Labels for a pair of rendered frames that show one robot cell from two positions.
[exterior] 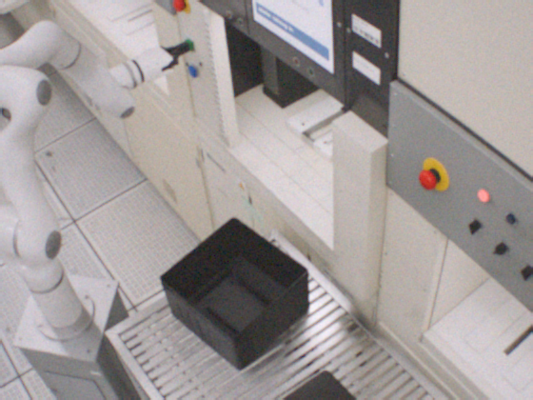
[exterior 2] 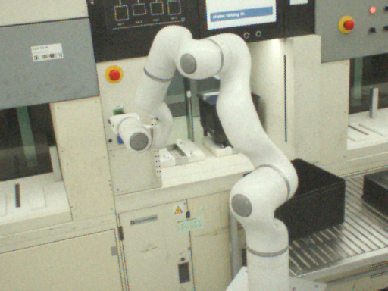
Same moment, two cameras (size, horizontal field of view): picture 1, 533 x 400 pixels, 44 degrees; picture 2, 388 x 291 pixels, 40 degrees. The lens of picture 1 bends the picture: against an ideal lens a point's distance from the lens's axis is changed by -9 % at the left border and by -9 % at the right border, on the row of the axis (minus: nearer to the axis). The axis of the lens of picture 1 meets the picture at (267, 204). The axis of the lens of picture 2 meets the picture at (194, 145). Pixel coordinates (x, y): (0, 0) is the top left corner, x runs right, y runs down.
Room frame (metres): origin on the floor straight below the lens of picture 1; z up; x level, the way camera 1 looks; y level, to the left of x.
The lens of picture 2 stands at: (0.95, 1.96, 1.76)
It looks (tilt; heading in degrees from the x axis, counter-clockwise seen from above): 20 degrees down; 285
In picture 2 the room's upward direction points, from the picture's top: 4 degrees counter-clockwise
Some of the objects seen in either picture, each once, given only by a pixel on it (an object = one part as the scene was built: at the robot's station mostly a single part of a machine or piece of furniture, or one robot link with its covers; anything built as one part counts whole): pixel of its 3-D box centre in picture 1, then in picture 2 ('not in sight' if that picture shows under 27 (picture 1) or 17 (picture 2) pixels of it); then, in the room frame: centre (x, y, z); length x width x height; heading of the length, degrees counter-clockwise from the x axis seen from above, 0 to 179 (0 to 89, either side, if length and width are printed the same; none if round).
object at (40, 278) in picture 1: (21, 245); (260, 212); (1.12, 0.65, 1.07); 0.19 x 0.12 x 0.24; 64
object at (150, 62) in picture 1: (150, 64); (126, 123); (1.62, 0.29, 1.20); 0.11 x 0.10 x 0.07; 121
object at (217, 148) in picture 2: not in sight; (229, 142); (1.38, -0.37, 0.89); 0.22 x 0.21 x 0.04; 121
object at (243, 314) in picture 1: (236, 293); (292, 198); (1.06, 0.10, 0.85); 0.28 x 0.28 x 0.17; 41
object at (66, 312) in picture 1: (54, 295); (267, 273); (1.10, 0.62, 0.85); 0.19 x 0.19 x 0.18
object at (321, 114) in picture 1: (332, 125); (175, 152); (1.61, -0.23, 0.89); 0.22 x 0.21 x 0.04; 121
